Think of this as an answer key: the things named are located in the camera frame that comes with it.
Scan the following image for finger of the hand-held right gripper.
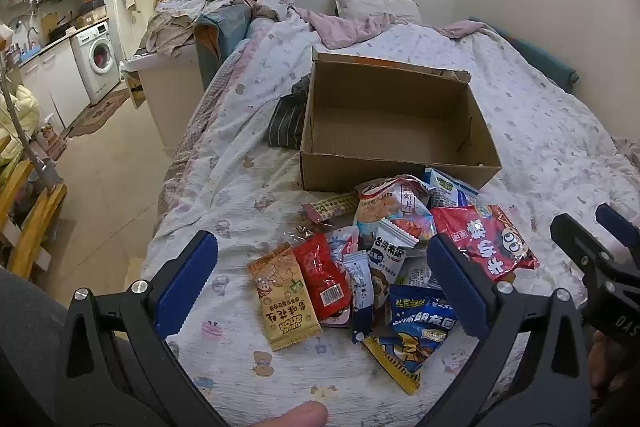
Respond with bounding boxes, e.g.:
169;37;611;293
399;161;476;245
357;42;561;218
550;213;608;278
595;203;640;258

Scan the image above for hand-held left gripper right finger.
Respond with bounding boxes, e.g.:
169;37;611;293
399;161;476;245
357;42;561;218
425;233;591;427

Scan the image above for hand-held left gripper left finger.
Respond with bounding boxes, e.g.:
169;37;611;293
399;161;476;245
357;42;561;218
55;229;231;427

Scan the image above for silver snack packet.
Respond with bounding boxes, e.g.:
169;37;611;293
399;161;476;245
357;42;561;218
397;257;441;289

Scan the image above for large red snack bag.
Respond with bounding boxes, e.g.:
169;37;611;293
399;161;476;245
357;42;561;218
429;203;542;284

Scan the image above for blue yellow snack packet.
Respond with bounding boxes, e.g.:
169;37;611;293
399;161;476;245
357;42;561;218
362;284;462;396

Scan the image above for tan peanut snack packet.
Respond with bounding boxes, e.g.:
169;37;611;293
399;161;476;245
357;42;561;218
248;242;323;352

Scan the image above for white shrimp chips bag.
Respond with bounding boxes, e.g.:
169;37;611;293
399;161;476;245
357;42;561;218
354;175;437;248

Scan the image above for clear pastry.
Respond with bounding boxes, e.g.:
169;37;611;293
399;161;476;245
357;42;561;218
281;223;315;244

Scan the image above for red snack packet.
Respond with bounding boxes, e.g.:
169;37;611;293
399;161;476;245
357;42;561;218
291;232;354;323

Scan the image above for brown cardboard box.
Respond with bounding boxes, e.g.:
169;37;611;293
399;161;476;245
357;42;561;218
299;46;503;192

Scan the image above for person's right hand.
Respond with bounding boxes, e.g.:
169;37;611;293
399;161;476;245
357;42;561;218
589;332;640;388

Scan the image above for person's left hand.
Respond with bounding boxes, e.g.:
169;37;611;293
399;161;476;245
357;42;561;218
245;402;329;427

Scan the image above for white rice cracker packet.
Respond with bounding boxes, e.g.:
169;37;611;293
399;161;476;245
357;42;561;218
366;217;422;313

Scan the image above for green white snack packet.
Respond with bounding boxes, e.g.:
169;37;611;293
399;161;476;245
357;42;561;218
424;167;480;208

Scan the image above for slim white blue packet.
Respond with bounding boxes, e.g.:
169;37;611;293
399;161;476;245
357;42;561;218
342;251;377;345

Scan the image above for long pink yellow bar packet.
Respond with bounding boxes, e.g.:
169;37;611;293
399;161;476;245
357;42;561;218
301;192;360;224

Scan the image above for yellow wooden chair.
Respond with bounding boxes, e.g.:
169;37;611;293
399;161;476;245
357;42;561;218
0;157;68;280

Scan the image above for teal bed cushion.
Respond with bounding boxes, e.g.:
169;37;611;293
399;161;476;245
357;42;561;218
482;17;581;94

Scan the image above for white bedside cabinet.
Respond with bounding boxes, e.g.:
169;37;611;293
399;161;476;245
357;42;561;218
122;44;206;158

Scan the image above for patterned floor rug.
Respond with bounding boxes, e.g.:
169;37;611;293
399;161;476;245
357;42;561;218
69;87;132;138

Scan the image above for dark striped cloth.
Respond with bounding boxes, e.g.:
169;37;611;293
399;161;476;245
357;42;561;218
267;74;312;148

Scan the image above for brown cardboard piece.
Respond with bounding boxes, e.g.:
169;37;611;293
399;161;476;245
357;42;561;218
124;72;147;110

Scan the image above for pale yellow jacket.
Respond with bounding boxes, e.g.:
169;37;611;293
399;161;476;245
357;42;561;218
0;84;41;168

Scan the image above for white kitchen base cabinets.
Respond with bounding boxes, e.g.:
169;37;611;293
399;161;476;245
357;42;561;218
17;39;93;128

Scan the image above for white washing machine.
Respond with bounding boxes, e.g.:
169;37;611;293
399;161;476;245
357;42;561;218
70;21;123;106

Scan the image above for teal orange-lined cushion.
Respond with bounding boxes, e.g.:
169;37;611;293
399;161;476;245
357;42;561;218
194;2;253;90

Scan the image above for crumpled beige printed cloth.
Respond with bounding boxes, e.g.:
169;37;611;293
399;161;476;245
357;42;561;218
139;0;236;58

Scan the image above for pink blanket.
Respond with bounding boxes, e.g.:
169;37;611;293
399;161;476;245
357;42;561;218
295;4;496;50

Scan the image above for beige pillow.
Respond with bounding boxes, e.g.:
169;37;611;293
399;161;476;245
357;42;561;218
334;0;422;25

